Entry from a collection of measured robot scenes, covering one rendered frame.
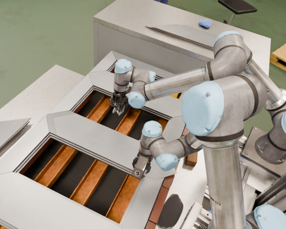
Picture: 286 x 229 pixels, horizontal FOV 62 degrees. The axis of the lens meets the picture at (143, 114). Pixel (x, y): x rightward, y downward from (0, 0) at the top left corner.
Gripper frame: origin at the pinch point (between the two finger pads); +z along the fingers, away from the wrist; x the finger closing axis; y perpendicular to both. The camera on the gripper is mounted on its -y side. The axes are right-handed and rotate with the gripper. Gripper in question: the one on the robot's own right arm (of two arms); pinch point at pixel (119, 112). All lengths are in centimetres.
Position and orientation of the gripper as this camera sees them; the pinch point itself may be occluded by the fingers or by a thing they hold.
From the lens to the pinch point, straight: 135.9
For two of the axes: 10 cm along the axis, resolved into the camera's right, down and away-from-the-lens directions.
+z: -1.5, 6.6, 7.3
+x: 9.1, 3.8, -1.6
